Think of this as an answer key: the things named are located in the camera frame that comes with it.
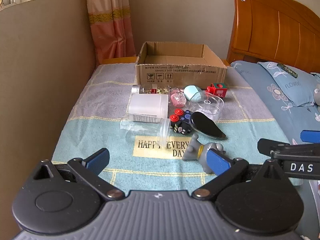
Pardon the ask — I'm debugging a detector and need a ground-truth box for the wooden bed headboard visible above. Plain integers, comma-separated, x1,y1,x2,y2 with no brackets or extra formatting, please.
226,0,320,68

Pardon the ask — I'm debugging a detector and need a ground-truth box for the light blue egg-shaped case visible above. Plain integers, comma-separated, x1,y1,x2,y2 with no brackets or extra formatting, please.
184,85,203,102

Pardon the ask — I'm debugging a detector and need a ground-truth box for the blue floral pillow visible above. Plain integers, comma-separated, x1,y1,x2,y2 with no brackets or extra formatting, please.
257,61,320,108

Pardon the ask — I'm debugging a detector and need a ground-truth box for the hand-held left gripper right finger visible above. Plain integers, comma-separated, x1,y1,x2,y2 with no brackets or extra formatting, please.
191,148,288,202

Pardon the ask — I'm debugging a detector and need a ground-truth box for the dark green patterned object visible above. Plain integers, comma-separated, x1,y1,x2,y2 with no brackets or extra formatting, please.
277,65,298,78

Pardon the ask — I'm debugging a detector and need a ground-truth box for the pink transparent toy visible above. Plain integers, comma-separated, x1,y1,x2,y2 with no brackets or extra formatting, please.
169,88,187,108

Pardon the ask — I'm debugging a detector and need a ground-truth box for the clear square plastic container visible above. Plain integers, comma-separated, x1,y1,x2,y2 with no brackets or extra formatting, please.
187,94,225,123

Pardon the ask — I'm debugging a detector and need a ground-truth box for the cardboard box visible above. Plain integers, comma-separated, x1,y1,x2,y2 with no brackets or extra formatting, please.
135,41,227,87

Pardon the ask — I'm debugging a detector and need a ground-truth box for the pink and cream curtain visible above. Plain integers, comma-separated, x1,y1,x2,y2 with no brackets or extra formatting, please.
85,0,137,65

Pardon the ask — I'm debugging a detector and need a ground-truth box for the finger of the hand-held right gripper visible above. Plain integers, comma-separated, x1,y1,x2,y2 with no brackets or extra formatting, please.
300,130,320,143
257,138,292,158

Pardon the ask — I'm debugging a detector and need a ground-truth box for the grey figure toy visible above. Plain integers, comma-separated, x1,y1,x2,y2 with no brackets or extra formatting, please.
182,134,227,174

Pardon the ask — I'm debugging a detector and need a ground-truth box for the blue floral bed sheet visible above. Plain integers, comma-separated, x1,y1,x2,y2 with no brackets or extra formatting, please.
230,60,320,145

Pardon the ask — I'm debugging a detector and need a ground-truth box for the glass vial with silver cap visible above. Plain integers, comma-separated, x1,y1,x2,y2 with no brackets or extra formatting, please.
131,84,170,95

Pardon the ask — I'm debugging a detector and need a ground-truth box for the teal checked printed blanket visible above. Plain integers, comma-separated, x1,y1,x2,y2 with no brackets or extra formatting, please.
51,64,300,193

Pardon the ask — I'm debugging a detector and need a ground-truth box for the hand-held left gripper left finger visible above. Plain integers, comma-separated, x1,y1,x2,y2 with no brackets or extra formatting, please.
32,148,125,201

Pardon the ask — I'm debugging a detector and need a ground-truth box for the white plastic jar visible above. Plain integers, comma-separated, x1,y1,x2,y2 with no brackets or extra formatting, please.
127,94,169,123

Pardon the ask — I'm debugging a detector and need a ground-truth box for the red cube toy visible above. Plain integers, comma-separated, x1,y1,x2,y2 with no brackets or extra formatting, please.
206,82,228,98

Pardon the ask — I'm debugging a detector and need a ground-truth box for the black toy with red wheels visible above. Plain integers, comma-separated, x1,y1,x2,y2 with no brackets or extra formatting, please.
169,109,193,135

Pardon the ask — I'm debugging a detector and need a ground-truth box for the clear plastic cup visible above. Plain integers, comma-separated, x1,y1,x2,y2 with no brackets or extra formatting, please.
120,117,172,147

